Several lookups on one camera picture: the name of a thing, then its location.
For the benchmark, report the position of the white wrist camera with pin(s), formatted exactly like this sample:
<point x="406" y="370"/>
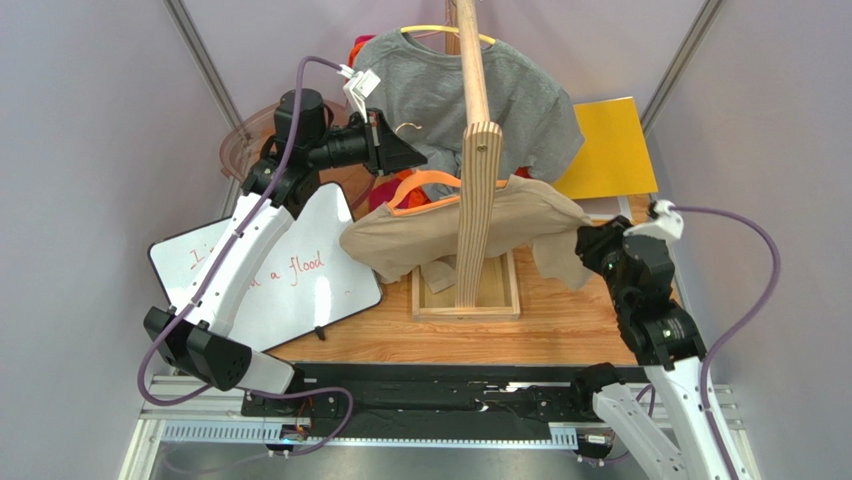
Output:
<point x="664" y="223"/>
<point x="358" y="87"/>

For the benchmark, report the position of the yellow plastic hanger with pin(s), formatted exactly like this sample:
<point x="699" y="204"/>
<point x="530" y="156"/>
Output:
<point x="430" y="28"/>

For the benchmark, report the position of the pink cloth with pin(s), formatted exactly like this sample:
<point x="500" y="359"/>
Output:
<point x="377" y="191"/>

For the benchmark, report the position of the grey t shirt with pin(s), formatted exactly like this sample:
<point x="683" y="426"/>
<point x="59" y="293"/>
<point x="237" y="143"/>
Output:
<point x="421" y="94"/>

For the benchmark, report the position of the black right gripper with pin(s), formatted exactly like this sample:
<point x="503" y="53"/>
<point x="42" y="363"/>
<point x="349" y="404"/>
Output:
<point x="592" y="242"/>

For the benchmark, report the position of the clear pink plastic bowl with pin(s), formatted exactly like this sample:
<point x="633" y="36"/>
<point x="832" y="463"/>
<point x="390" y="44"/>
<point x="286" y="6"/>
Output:
<point x="241" y="149"/>

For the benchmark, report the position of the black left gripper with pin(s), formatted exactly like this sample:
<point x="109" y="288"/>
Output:
<point x="391" y="153"/>

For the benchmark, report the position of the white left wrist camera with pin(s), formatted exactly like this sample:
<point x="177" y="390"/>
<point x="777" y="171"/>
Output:
<point x="358" y="87"/>

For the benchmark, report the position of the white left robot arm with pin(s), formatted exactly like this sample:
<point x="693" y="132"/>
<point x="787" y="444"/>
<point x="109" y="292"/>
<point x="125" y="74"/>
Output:
<point x="193" y="335"/>

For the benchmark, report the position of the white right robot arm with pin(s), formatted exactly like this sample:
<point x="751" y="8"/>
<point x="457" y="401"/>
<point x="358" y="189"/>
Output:
<point x="667" y="344"/>

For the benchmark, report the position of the wooden clothes rack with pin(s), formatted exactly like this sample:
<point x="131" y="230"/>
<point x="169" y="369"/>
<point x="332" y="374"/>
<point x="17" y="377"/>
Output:
<point x="485" y="289"/>

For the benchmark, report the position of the white board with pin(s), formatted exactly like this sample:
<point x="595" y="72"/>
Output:
<point x="306" y="282"/>

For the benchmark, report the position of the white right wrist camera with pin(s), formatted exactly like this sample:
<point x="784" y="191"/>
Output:
<point x="664" y="223"/>

